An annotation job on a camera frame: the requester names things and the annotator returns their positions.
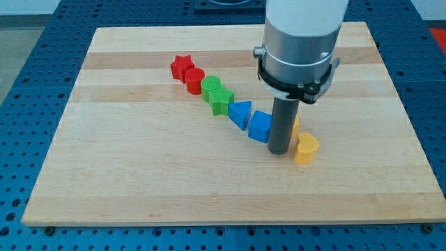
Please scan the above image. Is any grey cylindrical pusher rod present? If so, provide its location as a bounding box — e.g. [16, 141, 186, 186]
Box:
[268, 98, 300, 155]

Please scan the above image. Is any black clamp ring mount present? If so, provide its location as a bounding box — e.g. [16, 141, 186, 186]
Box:
[257, 58, 341, 105]

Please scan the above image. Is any yellow hexagon block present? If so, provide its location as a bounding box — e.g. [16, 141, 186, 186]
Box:
[291, 116, 300, 139]

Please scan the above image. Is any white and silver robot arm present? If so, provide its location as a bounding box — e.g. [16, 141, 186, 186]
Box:
[253, 0, 349, 155]

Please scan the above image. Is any blue cube block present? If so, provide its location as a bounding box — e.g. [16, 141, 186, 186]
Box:
[248, 110, 272, 143]

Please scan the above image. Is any yellow heart block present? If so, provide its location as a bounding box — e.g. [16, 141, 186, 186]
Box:
[294, 132, 320, 165]

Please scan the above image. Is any blue triangle block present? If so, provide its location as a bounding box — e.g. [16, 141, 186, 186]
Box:
[229, 101, 252, 130]

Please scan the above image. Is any green star block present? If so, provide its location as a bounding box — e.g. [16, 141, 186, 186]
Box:
[209, 86, 235, 116]

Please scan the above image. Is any green cylinder block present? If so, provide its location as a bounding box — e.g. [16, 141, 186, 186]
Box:
[201, 75, 222, 103]

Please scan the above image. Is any red cylinder block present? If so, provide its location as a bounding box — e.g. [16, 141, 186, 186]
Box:
[185, 68, 206, 95]

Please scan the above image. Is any red star block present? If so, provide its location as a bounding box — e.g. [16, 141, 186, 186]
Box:
[170, 54, 195, 83]

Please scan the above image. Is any wooden board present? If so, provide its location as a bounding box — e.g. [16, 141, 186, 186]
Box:
[22, 22, 445, 227]

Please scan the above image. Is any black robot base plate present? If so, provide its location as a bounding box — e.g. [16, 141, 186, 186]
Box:
[192, 0, 266, 13]

